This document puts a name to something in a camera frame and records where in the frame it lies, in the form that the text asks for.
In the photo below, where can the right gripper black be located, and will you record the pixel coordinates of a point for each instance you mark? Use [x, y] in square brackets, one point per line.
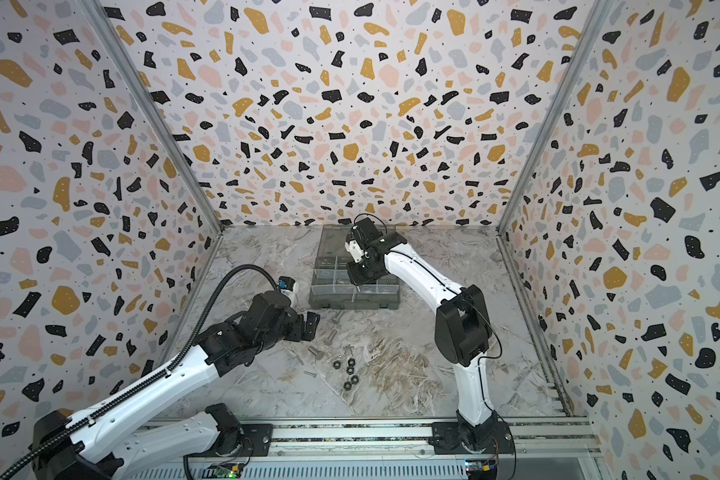
[360, 264]

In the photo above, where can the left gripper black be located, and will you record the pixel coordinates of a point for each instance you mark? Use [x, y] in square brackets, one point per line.
[300, 333]

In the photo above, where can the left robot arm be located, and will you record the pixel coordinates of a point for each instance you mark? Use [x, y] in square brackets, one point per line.
[105, 440]

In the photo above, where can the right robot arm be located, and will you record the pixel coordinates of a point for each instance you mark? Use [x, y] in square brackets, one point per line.
[462, 328]

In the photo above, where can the large silver hex bolt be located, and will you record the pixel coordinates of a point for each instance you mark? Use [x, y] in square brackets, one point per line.
[318, 354]

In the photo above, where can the left circuit board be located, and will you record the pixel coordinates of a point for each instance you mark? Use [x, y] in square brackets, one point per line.
[232, 471]

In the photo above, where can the circuit board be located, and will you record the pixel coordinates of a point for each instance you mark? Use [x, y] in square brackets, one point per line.
[232, 471]
[481, 469]

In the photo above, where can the right circuit board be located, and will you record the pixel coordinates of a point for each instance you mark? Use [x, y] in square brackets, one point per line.
[481, 469]

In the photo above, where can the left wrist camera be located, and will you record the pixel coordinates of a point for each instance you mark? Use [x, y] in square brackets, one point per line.
[287, 285]

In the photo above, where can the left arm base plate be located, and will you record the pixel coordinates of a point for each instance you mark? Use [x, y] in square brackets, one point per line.
[247, 441]

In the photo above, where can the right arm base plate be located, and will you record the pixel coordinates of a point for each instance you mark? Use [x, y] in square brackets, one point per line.
[460, 438]

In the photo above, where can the aluminium mounting rail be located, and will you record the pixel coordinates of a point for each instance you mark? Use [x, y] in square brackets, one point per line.
[360, 439]

